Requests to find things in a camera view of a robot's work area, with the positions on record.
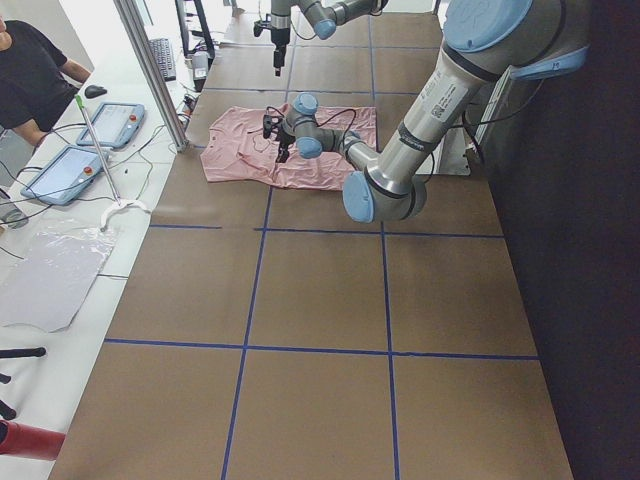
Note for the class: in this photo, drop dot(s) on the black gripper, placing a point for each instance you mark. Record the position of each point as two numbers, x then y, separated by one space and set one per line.
278 34
285 138

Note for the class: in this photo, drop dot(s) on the pink Snoopy t-shirt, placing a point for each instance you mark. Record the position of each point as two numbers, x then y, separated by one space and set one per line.
237 151

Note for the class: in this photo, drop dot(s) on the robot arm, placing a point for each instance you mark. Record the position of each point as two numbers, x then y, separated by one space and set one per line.
324 21
482 40

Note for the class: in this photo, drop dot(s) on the black keyboard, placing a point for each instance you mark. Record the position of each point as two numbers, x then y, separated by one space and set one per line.
162 52

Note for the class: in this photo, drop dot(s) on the far blue teach pendant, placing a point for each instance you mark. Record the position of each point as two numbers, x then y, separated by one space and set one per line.
116 123

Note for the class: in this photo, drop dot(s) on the blue teach pendant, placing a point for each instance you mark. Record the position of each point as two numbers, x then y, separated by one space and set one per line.
116 123
65 177

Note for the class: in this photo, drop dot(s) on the brown paper table cover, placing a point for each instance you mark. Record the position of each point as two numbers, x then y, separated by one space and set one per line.
262 334

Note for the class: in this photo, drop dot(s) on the black computer mouse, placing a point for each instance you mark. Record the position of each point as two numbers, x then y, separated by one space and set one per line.
93 91

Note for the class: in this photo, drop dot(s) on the near blue teach pendant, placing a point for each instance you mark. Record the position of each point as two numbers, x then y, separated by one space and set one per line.
65 177

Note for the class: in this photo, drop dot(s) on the person in black shirt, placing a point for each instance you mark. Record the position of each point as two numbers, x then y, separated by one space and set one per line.
38 81

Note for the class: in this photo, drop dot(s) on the clear plastic bag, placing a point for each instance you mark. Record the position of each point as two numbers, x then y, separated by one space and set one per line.
46 289

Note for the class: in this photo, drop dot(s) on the red fire extinguisher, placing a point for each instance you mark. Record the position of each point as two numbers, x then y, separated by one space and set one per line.
30 442

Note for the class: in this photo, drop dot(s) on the aluminium frame post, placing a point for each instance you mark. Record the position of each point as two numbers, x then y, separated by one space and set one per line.
135 30

